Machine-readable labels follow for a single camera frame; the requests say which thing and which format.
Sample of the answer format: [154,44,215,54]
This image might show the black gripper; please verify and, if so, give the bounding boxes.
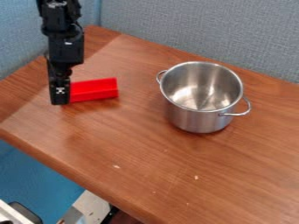
[36,0,84,105]

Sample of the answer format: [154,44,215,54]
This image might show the red rectangular block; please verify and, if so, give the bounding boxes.
[69,77,119,102]

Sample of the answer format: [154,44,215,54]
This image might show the stainless steel pot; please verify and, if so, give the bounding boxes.
[156,61,252,134]

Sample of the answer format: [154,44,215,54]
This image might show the white object at corner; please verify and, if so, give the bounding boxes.
[0,200,32,224]

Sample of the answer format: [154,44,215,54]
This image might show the black chair part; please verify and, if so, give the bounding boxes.
[9,201,43,224]

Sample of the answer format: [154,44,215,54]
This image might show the white table leg bracket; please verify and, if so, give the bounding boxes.
[57,191,111,224]

